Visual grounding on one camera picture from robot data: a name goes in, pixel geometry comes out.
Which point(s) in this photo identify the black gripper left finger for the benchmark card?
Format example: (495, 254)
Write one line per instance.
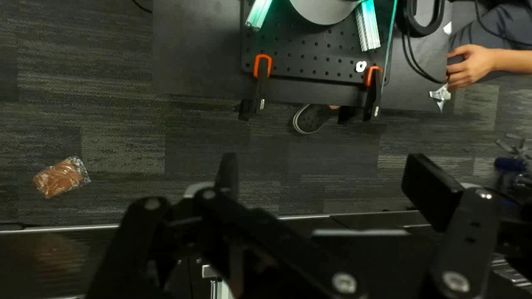
(143, 242)

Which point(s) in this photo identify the person's bare hand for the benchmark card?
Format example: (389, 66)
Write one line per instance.
(470, 64)

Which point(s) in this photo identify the orange black bar clamp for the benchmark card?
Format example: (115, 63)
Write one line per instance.
(259, 71)
(372, 91)

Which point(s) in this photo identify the crumpled silver foil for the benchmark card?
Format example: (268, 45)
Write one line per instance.
(440, 94)

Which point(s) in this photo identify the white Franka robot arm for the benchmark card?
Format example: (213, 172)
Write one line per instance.
(324, 10)

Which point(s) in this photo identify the black robot stand top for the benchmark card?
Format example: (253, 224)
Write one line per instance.
(193, 50)

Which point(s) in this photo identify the person's dark clothing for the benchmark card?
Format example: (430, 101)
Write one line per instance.
(499, 21)

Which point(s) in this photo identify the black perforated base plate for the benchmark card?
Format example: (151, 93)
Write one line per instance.
(309, 51)

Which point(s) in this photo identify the person's bare forearm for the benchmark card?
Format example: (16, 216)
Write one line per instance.
(512, 59)

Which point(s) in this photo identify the brown snack packet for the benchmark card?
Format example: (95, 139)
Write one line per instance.
(60, 176)

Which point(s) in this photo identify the dark sneaker white sole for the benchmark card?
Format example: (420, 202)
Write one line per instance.
(312, 116)

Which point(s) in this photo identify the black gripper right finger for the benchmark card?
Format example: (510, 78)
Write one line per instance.
(465, 242)

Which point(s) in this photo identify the short aluminium profile piece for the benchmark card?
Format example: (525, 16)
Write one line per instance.
(258, 13)
(367, 26)

